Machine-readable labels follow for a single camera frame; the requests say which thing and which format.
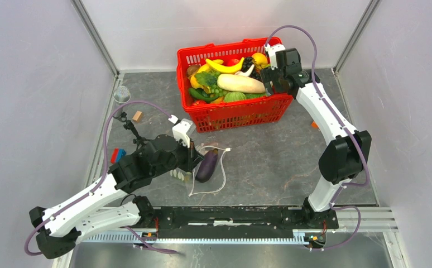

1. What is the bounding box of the brown kiwi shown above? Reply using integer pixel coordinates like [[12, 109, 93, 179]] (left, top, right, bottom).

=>
[[186, 64, 201, 78]]

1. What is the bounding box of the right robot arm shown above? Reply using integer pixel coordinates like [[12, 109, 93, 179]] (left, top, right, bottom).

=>
[[261, 45, 372, 228]]

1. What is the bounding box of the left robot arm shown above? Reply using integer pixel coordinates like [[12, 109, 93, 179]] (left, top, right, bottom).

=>
[[26, 135, 204, 259]]

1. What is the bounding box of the green grape bunch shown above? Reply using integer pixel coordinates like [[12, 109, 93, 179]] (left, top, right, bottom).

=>
[[209, 84, 228, 97]]

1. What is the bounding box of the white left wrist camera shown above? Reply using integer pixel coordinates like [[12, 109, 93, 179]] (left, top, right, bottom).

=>
[[169, 114, 196, 148]]

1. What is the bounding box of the yellow banana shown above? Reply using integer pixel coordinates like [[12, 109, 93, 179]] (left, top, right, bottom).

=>
[[190, 64, 221, 89], [205, 57, 245, 74]]

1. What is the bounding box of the purple eggplant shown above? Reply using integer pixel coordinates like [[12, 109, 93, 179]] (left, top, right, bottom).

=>
[[195, 149, 218, 183]]

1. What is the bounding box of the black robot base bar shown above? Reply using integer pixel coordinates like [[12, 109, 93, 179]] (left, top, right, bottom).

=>
[[134, 205, 339, 239]]

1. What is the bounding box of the dark green cucumber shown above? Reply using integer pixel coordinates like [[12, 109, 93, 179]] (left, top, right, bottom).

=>
[[189, 88, 218, 103]]

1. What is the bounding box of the small wooden block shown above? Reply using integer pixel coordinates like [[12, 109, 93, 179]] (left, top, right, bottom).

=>
[[132, 111, 143, 123]]

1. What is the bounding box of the clear zip top bag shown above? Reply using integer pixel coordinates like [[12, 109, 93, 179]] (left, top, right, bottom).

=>
[[169, 142, 231, 196]]

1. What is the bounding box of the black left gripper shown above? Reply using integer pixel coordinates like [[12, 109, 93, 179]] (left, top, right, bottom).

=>
[[152, 135, 205, 178]]

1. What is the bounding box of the white garlic bulb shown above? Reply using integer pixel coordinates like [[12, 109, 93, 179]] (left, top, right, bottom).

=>
[[235, 64, 255, 77]]

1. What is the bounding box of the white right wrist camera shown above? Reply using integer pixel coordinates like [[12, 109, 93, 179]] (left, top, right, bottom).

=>
[[264, 44, 286, 70]]

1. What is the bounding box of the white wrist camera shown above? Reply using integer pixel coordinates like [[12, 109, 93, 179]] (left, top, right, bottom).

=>
[[169, 114, 196, 148], [264, 44, 286, 70]]

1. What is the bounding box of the black mini tripod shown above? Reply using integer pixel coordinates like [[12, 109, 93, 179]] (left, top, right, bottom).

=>
[[113, 112, 149, 149]]

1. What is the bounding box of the red blue toy brick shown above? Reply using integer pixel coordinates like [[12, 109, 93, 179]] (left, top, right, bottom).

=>
[[111, 148, 127, 164]]

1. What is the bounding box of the red plastic basket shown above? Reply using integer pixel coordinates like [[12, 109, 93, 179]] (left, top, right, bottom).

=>
[[176, 38, 292, 133]]

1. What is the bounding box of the white long squash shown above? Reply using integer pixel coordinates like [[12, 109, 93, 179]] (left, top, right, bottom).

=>
[[217, 74, 266, 94]]

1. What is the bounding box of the green lettuce leaf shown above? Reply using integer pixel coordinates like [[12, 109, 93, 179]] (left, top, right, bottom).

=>
[[195, 71, 220, 87]]

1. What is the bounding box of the yellow lemon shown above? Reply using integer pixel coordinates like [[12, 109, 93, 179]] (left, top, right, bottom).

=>
[[252, 52, 269, 70]]

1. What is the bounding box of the dark grape bunch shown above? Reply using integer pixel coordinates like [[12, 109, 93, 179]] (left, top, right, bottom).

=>
[[242, 56, 262, 82]]

